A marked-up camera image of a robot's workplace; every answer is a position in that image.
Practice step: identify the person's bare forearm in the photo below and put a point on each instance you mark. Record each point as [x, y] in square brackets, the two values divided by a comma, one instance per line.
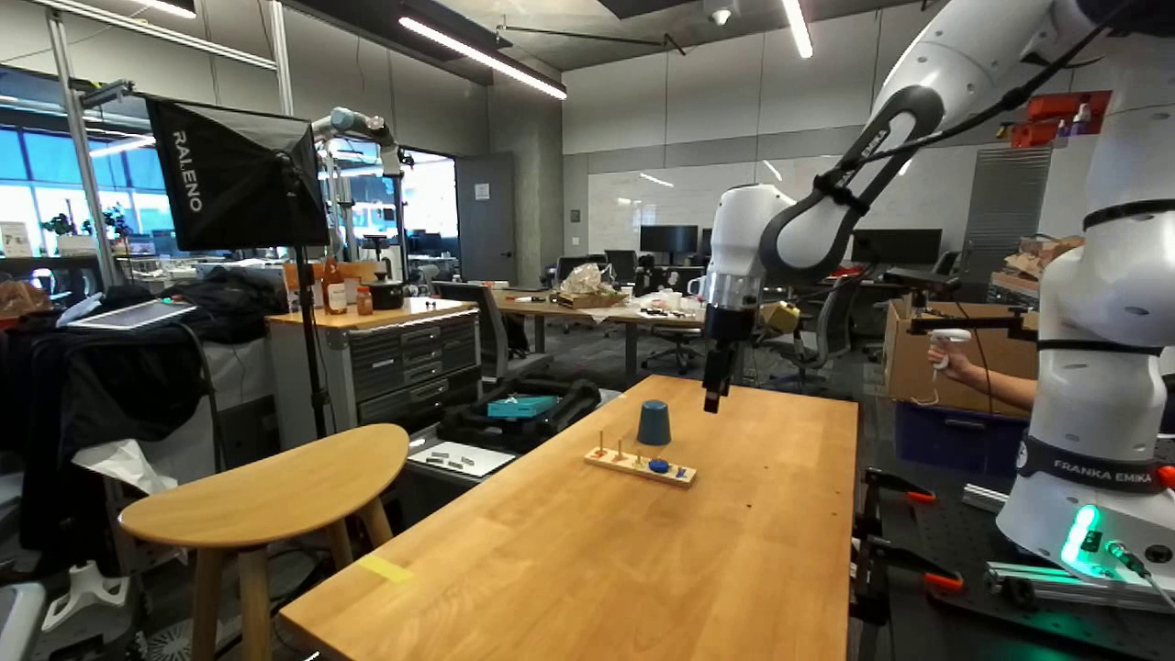
[1012, 386]

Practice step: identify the grey door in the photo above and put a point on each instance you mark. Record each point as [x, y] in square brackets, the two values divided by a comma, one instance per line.
[488, 219]

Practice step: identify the person's bare hand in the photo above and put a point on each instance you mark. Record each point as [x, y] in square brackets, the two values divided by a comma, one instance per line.
[952, 366]

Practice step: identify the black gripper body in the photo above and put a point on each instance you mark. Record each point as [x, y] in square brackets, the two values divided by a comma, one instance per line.
[729, 336]

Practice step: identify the blue plastic cup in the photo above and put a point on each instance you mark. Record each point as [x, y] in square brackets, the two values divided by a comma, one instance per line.
[653, 423]

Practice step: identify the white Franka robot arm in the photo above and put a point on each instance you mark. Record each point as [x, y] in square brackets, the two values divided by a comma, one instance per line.
[1104, 318]

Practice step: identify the teal case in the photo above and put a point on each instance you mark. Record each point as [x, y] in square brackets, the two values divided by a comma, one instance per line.
[524, 404]

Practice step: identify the white handheld controller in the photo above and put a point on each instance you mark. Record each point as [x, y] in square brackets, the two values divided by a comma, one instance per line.
[945, 338]

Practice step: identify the round wooden stool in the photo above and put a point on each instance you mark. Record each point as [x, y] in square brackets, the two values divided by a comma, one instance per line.
[268, 483]

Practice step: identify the yellow tape strip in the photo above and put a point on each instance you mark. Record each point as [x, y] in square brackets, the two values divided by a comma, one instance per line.
[385, 569]

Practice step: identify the long background work table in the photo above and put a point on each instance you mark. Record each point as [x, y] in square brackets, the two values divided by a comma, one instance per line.
[600, 318]

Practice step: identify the black duffel bag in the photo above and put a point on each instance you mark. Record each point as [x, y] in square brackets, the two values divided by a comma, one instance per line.
[527, 423]

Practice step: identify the aluminium extrusion bars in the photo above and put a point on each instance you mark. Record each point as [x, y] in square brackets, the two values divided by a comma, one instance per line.
[1050, 579]

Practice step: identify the black cloth pile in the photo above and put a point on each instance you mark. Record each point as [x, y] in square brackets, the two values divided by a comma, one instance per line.
[85, 404]

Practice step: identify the grey drawer cabinet wooden top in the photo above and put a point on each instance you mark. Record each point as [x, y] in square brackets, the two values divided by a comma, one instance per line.
[389, 361]

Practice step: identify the wooden peg stand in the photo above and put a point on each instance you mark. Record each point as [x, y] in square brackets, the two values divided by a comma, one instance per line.
[625, 462]

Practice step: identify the black pot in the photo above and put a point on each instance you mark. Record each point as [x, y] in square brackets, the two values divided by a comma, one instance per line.
[385, 294]

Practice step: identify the orange red bottle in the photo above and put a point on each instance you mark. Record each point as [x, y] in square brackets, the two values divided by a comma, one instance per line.
[336, 290]

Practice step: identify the black orange bar clamp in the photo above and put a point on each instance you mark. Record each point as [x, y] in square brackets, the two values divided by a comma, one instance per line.
[902, 494]
[912, 574]

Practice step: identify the black softbox light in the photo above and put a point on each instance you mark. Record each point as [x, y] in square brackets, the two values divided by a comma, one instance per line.
[241, 179]

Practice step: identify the dark blue storage bin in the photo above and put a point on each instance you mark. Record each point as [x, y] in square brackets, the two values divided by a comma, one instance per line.
[956, 438]

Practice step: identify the open laptop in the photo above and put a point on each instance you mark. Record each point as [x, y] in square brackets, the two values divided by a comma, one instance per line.
[131, 312]

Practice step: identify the brown cardboard box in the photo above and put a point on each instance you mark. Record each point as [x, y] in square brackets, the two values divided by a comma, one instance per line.
[912, 353]

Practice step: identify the black light stand pole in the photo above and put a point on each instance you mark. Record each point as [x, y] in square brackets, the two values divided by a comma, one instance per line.
[308, 343]

